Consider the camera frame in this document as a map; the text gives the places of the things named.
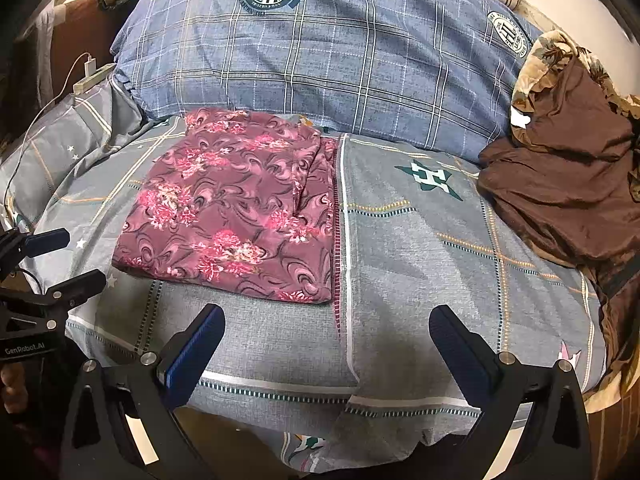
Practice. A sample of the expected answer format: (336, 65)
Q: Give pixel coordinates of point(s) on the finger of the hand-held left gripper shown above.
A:
(75, 286)
(47, 241)

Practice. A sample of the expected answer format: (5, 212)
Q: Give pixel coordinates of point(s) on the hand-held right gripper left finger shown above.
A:
(192, 356)

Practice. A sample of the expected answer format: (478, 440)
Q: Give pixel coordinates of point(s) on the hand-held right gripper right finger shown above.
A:
(460, 351)

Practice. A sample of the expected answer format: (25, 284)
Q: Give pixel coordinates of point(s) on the maroon floral garment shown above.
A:
(225, 205)

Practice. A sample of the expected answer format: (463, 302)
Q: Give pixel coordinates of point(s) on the person's left hand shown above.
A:
(12, 385)

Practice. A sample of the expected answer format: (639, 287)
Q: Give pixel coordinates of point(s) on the grey star print bedsheet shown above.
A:
(425, 270)

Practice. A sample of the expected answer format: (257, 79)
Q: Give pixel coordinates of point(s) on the white power strip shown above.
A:
(92, 84)

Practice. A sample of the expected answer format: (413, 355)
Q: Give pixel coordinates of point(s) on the white charger plug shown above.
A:
(91, 66)

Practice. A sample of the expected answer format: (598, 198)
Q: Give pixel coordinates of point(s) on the brown wooden furniture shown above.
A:
(80, 40)

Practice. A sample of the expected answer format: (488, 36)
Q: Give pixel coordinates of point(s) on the blue plaid quilt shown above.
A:
(350, 70)

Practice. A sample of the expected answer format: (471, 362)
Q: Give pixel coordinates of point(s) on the beige floral blanket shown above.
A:
(545, 47)

